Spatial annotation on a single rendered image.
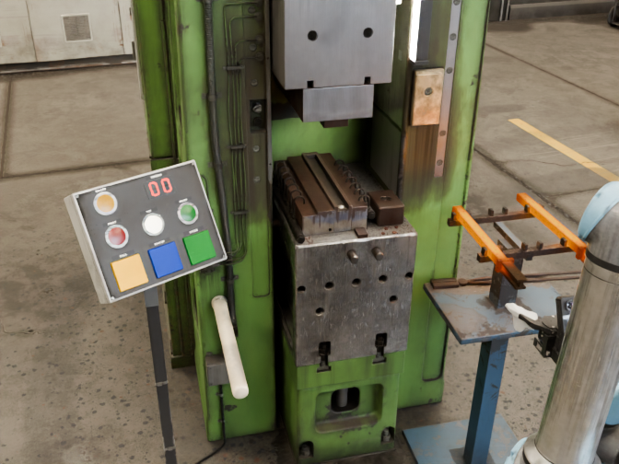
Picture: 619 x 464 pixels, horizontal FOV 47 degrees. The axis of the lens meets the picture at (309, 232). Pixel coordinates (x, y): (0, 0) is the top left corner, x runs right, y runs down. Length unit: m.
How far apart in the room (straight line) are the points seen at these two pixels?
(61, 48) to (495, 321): 5.72
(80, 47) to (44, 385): 4.61
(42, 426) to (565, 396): 2.06
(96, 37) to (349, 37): 5.44
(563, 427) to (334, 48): 1.08
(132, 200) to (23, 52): 5.47
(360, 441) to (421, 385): 0.36
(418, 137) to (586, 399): 1.11
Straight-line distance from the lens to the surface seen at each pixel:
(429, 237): 2.43
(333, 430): 2.55
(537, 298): 2.31
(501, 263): 1.92
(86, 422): 2.91
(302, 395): 2.40
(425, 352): 2.73
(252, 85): 2.05
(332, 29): 1.90
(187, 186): 1.89
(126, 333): 3.31
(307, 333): 2.23
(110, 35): 7.23
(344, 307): 2.21
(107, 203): 1.80
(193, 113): 2.04
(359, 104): 1.98
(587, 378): 1.39
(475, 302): 2.24
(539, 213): 2.22
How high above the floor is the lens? 1.95
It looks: 29 degrees down
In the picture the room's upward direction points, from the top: 1 degrees clockwise
